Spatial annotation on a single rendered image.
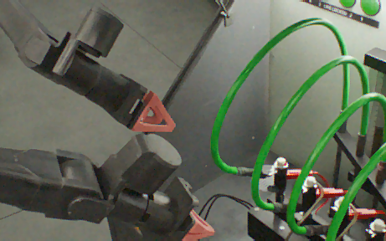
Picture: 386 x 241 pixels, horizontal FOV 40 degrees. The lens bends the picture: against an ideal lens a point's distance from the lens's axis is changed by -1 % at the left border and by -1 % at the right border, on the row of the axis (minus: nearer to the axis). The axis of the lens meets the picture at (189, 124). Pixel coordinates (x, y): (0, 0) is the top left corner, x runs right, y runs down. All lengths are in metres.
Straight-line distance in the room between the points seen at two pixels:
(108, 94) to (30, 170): 0.23
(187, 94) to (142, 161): 0.65
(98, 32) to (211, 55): 0.54
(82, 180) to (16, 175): 0.08
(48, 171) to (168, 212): 0.19
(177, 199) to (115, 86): 0.20
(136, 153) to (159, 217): 0.12
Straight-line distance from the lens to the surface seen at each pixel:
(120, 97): 0.83
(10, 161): 0.64
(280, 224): 1.20
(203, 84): 1.33
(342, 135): 1.26
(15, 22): 0.98
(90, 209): 0.68
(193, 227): 0.77
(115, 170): 0.69
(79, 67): 0.80
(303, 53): 1.37
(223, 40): 1.32
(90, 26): 0.81
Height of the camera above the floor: 1.85
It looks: 36 degrees down
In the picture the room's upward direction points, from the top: 5 degrees counter-clockwise
